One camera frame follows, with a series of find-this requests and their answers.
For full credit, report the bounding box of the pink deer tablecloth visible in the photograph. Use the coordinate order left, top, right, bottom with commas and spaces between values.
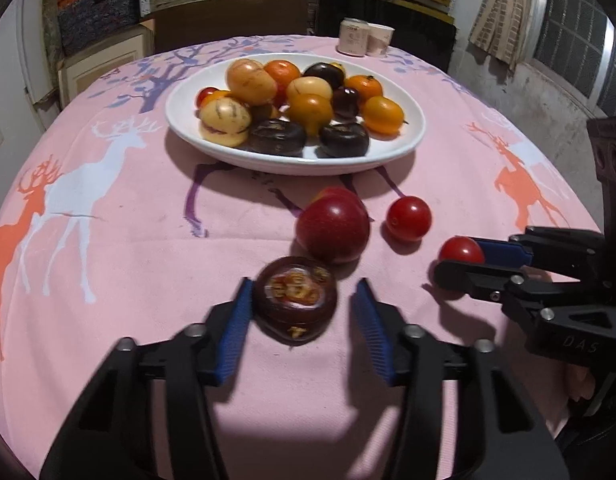
0, 36, 593, 479

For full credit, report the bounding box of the yellow orange fruit on plate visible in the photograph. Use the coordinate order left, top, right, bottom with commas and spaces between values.
285, 94, 334, 136

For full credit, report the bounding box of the framed board leaning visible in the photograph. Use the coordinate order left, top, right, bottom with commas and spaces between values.
57, 24, 155, 108

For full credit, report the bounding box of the yellow pepino purple stripe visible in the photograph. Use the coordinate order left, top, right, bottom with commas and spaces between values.
199, 98, 251, 134

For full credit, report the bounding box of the dark purple fruit on plate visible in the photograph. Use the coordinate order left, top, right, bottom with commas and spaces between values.
331, 87, 359, 120

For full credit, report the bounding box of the yellow oval fruit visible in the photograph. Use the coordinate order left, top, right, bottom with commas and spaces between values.
362, 96, 404, 136

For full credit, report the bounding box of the large yellow striped melon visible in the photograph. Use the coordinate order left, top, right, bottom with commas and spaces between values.
225, 58, 277, 106

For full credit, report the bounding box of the red cherry tomato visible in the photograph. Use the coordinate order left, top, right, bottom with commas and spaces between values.
385, 196, 433, 243
195, 87, 218, 108
438, 236, 486, 264

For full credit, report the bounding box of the white oval plate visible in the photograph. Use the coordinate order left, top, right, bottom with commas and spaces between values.
165, 58, 426, 177

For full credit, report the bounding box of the small yellow striped fruit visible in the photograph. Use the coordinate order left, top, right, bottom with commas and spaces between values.
286, 76, 333, 102

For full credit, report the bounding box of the beige patterned curtain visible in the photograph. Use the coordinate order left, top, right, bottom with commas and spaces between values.
468, 0, 532, 72

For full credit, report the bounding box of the white paper cup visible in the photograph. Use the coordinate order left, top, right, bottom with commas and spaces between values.
366, 23, 395, 58

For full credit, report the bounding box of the large red plum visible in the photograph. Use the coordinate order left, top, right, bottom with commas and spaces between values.
295, 197, 371, 263

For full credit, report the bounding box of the orange tangerine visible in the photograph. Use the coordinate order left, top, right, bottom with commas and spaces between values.
345, 75, 384, 103

